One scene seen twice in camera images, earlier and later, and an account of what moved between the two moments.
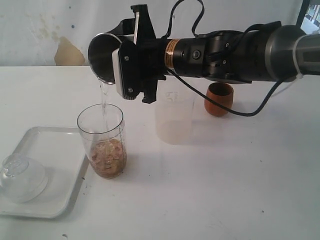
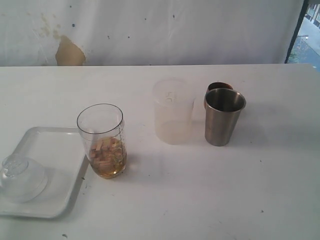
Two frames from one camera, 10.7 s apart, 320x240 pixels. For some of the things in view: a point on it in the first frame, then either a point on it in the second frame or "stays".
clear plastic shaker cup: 103,129 stays
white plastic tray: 61,153 stays
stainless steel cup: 100,51 -> 223,108
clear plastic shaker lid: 22,180 stays
